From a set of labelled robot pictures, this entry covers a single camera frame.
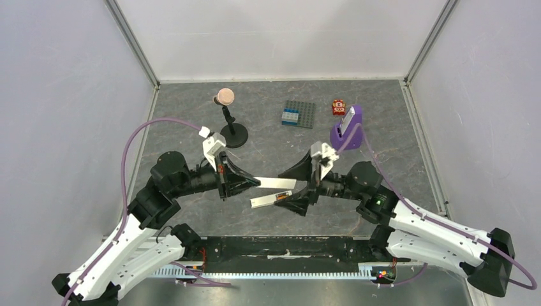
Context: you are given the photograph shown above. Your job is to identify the white device in holder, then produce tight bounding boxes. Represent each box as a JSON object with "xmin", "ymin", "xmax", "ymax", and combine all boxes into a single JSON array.
[{"xmin": 339, "ymin": 106, "xmax": 356, "ymax": 135}]

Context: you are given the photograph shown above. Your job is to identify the blue white lego bricks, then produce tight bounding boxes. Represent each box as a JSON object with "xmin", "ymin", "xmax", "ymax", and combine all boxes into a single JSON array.
[{"xmin": 281, "ymin": 108, "xmax": 299, "ymax": 126}]

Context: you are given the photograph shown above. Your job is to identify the white remote control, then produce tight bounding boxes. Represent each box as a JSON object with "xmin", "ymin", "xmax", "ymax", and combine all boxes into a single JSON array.
[{"xmin": 250, "ymin": 190, "xmax": 293, "ymax": 208}]

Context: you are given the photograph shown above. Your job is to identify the black stand with pink ball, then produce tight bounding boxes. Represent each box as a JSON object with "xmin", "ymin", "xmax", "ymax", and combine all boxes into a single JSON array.
[{"xmin": 213, "ymin": 88, "xmax": 249, "ymax": 149}]

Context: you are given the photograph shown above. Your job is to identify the purple holder stand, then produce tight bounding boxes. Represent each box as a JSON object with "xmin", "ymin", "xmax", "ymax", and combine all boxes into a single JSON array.
[{"xmin": 330, "ymin": 105, "xmax": 363, "ymax": 151}]

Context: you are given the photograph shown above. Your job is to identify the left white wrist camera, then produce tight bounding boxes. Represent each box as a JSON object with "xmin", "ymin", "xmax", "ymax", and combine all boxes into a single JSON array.
[{"xmin": 198, "ymin": 126, "xmax": 226, "ymax": 171}]

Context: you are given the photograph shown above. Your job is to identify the grey lego baseplate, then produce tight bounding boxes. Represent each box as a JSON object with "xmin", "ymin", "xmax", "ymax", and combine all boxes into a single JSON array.
[{"xmin": 283, "ymin": 100, "xmax": 316, "ymax": 129}]

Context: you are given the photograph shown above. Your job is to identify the orange battery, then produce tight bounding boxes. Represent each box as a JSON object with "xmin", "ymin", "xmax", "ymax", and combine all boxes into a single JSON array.
[{"xmin": 276, "ymin": 192, "xmax": 292, "ymax": 199}]

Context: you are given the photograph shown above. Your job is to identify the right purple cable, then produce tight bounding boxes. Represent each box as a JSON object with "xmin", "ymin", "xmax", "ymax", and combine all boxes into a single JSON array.
[{"xmin": 336, "ymin": 122, "xmax": 538, "ymax": 291}]

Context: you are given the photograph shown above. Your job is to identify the white cable duct strip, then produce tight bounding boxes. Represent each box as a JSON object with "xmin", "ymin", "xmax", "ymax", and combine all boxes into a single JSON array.
[{"xmin": 149, "ymin": 265, "xmax": 377, "ymax": 281}]

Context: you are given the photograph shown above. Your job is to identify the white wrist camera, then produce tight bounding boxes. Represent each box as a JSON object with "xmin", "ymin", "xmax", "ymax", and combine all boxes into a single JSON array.
[
  {"xmin": 198, "ymin": 126, "xmax": 226, "ymax": 171},
  {"xmin": 309, "ymin": 141, "xmax": 339, "ymax": 182}
]

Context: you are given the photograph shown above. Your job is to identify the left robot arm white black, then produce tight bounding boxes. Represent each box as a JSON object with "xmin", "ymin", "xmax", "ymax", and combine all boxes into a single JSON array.
[{"xmin": 52, "ymin": 151, "xmax": 262, "ymax": 305}]

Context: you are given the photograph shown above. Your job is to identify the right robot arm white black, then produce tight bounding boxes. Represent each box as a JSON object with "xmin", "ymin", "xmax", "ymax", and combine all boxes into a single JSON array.
[{"xmin": 275, "ymin": 154, "xmax": 515, "ymax": 298}]

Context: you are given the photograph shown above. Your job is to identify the white remote battery cover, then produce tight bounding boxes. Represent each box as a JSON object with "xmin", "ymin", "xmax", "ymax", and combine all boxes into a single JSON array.
[{"xmin": 255, "ymin": 177, "xmax": 297, "ymax": 189}]

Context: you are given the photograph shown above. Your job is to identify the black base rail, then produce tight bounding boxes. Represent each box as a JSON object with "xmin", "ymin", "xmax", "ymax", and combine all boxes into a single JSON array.
[{"xmin": 181, "ymin": 236, "xmax": 392, "ymax": 273}]

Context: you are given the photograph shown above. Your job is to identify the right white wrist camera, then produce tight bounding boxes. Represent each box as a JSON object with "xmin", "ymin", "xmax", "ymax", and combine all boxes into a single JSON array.
[{"xmin": 309, "ymin": 141, "xmax": 339, "ymax": 182}]

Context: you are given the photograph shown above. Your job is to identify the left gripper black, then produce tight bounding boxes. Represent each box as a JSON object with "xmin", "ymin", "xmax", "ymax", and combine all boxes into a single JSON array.
[{"xmin": 172, "ymin": 150, "xmax": 262, "ymax": 200}]

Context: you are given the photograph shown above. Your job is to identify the purple cable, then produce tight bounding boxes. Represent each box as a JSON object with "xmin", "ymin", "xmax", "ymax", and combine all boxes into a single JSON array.
[
  {"xmin": 61, "ymin": 117, "xmax": 210, "ymax": 306},
  {"xmin": 336, "ymin": 122, "xmax": 538, "ymax": 291}
]

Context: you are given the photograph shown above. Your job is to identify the red toy figure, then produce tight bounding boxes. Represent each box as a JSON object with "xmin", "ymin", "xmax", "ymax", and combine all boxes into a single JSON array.
[{"xmin": 332, "ymin": 99, "xmax": 346, "ymax": 115}]

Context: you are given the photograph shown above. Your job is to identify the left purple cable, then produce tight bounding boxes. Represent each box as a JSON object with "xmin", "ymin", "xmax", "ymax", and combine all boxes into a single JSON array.
[{"xmin": 61, "ymin": 117, "xmax": 210, "ymax": 306}]

